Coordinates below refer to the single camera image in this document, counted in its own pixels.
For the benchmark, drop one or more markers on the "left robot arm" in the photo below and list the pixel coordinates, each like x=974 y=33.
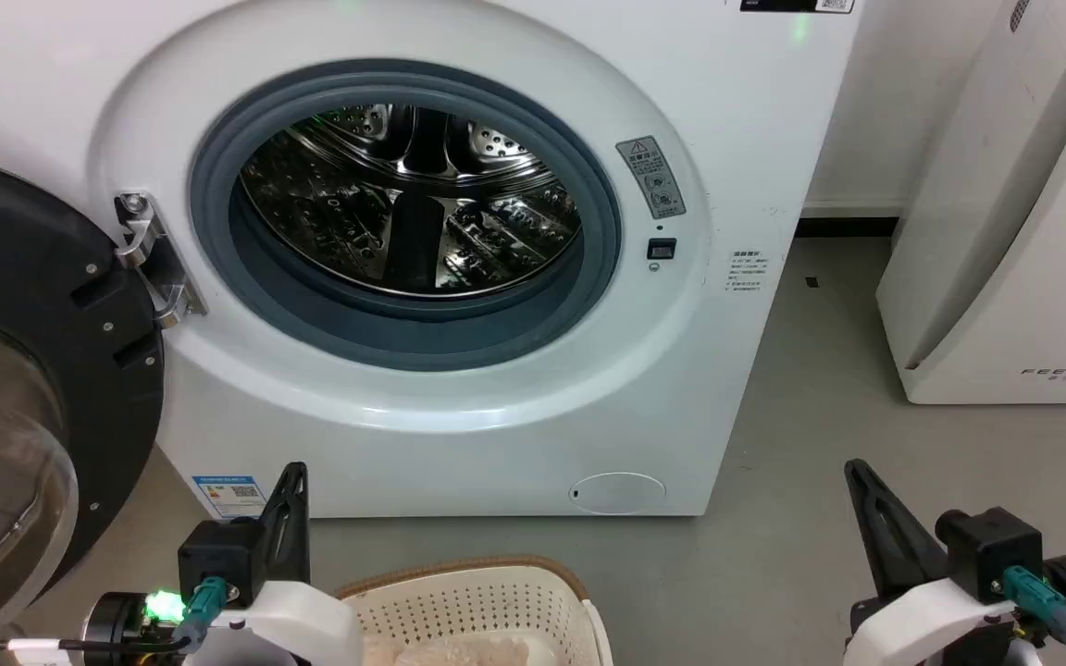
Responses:
x=121 y=629

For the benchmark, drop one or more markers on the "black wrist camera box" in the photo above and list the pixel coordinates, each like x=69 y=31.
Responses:
x=991 y=550
x=218 y=555

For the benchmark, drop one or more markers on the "oval drain filter cover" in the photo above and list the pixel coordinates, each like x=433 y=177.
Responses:
x=617 y=493

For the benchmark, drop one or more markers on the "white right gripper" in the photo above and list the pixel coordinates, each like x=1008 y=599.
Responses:
x=922 y=629

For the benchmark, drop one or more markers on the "blue white energy label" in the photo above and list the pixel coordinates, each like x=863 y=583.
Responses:
x=229 y=497

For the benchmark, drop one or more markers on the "black round washer door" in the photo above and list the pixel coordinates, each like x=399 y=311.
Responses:
x=29 y=264

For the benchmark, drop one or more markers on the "small white text sticker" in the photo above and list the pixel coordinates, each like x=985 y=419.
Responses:
x=748 y=271

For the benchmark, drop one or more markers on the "grey warning sticker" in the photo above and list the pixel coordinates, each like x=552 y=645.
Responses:
x=651 y=176

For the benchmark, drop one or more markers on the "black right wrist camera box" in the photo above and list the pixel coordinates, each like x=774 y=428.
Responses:
x=991 y=550

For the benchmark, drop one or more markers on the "black door latch socket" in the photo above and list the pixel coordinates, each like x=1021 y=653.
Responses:
x=662 y=249

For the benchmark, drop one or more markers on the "beige cloth in basket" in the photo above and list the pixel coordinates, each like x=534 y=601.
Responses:
x=459 y=652

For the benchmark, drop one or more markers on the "stainless steel washing machine drum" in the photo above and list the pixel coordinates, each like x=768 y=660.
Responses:
x=329 y=208

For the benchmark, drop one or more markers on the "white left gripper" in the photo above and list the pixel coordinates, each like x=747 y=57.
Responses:
x=306 y=624

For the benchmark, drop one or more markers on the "white front-load washing machine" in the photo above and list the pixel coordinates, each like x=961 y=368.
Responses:
x=681 y=388

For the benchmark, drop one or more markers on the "grey rubber door gasket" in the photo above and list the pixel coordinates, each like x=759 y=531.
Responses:
x=211 y=199

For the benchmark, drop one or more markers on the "white air purifier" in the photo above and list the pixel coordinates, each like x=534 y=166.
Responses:
x=1033 y=231

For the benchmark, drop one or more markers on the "cream perforated laundry basket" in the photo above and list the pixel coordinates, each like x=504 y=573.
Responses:
x=487 y=601

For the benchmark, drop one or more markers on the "metal door hinge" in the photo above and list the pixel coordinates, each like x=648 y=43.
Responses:
x=158 y=268

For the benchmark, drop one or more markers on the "black model label strip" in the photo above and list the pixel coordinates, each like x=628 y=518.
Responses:
x=792 y=5

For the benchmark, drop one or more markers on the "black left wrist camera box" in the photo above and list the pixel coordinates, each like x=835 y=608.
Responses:
x=218 y=555

